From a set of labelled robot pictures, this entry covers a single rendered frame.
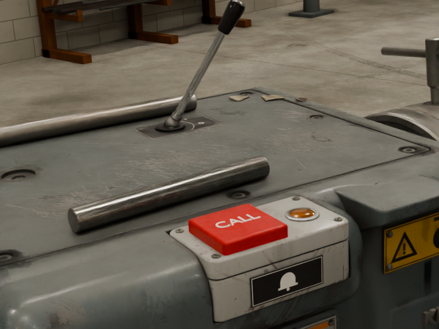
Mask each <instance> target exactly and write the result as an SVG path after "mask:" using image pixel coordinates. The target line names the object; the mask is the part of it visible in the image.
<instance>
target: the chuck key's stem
mask: <svg viewBox="0 0 439 329"><path fill-rule="evenodd" d="M438 50H439V37H429V38H426V39H425V51H426V67H427V85H428V86H429V87H430V88H431V103H430V104H434V105H437V104H439V59H438V58H437V57H436V53H437V51H438Z"/></svg>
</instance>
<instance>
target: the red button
mask: <svg viewBox="0 0 439 329"><path fill-rule="evenodd" d="M188 228H189V232H190V233H191V234H192V235H194V236H196V237H197V238H198V239H200V240H201V241H203V242H204V243H206V244H207V245H209V246H210V247H212V248H213V249H215V250H216V251H217V252H219V253H221V254H222V255H225V256H227V255H231V254H234V253H237V252H241V251H244V250H247V249H251V248H253V247H257V246H260V245H264V244H266V243H270V242H275V241H277V240H281V239H284V238H287V237H288V227H287V225H286V224H285V223H283V222H281V221H279V220H278V219H276V218H274V217H272V216H271V215H269V214H267V213H265V212H263V211H261V210H259V209H258V208H256V207H254V206H252V205H251V204H243V205H240V206H236V207H233V208H229V209H226V210H221V211H217V212H214V213H210V214H207V215H203V216H200V217H196V218H192V219H190V220H189V221H188Z"/></svg>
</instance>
